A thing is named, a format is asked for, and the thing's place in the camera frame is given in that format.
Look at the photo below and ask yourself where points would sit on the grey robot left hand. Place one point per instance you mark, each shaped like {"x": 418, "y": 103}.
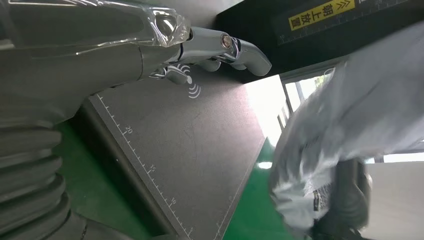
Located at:
{"x": 82, "y": 56}

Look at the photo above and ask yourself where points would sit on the large white black-print package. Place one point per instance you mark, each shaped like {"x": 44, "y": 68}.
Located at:
{"x": 357, "y": 109}

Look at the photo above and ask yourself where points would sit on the white board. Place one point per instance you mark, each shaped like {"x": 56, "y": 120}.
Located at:
{"x": 397, "y": 198}

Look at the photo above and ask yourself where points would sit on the green conveyor belt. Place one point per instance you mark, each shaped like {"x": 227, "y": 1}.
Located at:
{"x": 251, "y": 205}

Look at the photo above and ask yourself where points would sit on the black scale platform with ruler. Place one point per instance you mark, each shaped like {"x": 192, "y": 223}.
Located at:
{"x": 185, "y": 142}

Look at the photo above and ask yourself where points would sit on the yellow warning sticker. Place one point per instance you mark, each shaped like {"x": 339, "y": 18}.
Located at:
{"x": 319, "y": 15}

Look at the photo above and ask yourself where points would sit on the dark window frame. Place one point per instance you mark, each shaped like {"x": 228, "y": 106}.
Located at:
{"x": 291, "y": 96}

